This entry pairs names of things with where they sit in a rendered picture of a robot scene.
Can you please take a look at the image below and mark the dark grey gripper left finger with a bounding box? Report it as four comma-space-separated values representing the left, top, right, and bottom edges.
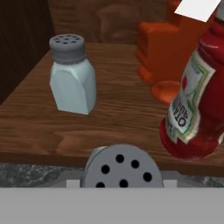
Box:
59, 171, 88, 189

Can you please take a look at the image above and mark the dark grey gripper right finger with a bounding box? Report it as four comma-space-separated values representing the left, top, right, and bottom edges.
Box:
159, 171, 184, 189

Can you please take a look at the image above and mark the shaker with grey holed cap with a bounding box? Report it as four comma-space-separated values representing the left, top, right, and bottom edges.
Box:
82, 143, 165, 189

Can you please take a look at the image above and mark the brown wooden cabinet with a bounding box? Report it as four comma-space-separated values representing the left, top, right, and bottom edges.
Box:
0, 0, 224, 178

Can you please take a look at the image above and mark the red ketchup bottle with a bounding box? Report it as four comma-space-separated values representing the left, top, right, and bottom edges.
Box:
158, 3, 224, 161

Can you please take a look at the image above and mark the white shaker with grey cap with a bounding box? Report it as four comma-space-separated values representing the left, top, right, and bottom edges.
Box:
48, 33, 98, 116

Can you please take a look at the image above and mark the orange blocky object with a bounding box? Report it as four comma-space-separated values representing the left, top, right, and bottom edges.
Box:
135, 0, 212, 105

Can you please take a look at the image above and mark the white flat panel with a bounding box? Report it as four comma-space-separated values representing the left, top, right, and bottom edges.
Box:
173, 0, 222, 23

